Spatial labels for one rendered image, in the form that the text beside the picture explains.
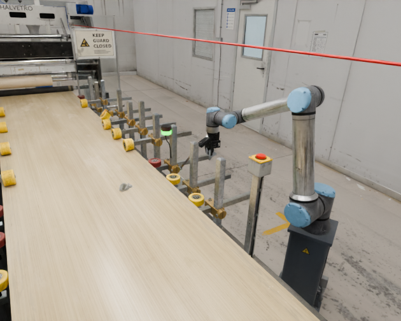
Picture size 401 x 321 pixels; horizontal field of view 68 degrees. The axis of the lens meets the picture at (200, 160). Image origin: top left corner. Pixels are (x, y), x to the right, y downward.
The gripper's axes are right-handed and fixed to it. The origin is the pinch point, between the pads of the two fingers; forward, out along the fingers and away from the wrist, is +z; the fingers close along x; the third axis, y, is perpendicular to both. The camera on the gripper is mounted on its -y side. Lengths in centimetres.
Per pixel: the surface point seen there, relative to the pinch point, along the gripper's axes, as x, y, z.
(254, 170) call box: -81, -34, -35
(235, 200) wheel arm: -52, -17, 1
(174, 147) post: -5.8, -30.8, -17.0
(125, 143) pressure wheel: 22, -52, -14
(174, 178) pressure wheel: -26.4, -41.4, -7.8
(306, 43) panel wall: 123, 238, -66
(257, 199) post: -82, -31, -21
